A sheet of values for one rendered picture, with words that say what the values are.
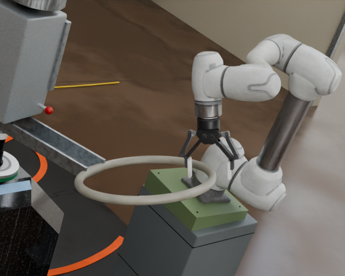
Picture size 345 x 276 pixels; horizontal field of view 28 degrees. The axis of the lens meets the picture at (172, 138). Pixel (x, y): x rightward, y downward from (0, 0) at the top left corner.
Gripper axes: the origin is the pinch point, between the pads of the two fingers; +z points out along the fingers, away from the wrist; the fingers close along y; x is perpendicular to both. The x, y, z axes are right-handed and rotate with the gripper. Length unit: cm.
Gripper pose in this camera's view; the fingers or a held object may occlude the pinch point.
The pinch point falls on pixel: (209, 175)
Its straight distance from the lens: 231.1
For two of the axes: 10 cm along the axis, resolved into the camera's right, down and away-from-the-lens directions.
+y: -9.6, -0.4, 2.7
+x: -2.7, 2.5, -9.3
